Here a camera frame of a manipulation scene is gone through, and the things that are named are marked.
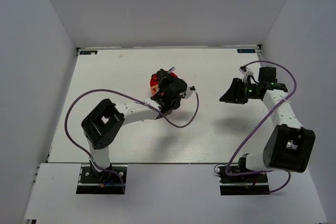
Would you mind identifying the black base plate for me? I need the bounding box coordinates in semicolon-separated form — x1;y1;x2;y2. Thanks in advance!
76;166;127;195
214;164;270;196

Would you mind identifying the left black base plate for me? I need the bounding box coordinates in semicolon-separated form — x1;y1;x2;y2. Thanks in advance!
76;166;127;195

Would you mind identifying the orange round desk organizer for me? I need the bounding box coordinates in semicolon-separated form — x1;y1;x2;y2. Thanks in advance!
150;73;160;96

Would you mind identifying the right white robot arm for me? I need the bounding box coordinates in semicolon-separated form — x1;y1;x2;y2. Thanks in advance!
220;66;316;182

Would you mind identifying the right blue corner label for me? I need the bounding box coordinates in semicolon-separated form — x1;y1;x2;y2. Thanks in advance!
237;48;256;54

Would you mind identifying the purple cable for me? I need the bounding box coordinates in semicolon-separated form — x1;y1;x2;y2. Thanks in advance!
225;60;299;194
64;89;200;195

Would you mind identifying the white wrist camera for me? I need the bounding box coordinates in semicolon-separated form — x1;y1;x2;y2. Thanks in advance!
183;86;196;99
239;66;254;83

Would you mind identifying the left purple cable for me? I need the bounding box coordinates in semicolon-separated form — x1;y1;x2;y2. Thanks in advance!
64;89;200;195

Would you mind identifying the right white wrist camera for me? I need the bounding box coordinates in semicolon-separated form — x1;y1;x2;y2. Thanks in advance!
239;66;254;83

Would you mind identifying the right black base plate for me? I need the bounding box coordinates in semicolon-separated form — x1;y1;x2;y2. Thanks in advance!
214;164;270;196

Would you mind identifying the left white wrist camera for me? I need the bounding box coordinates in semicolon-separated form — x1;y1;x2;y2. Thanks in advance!
183;86;196;99

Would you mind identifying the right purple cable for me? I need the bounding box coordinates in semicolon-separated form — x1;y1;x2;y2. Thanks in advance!
225;60;299;194

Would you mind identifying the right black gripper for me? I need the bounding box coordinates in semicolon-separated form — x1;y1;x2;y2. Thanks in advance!
219;78;260;104

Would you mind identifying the left blue corner label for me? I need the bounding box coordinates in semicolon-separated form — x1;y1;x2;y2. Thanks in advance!
79;50;98;55

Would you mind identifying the blue corner label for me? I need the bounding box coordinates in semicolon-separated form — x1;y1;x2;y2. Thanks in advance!
79;50;98;55
237;48;256;54

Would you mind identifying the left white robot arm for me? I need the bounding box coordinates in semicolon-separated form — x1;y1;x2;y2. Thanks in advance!
81;69;195;182

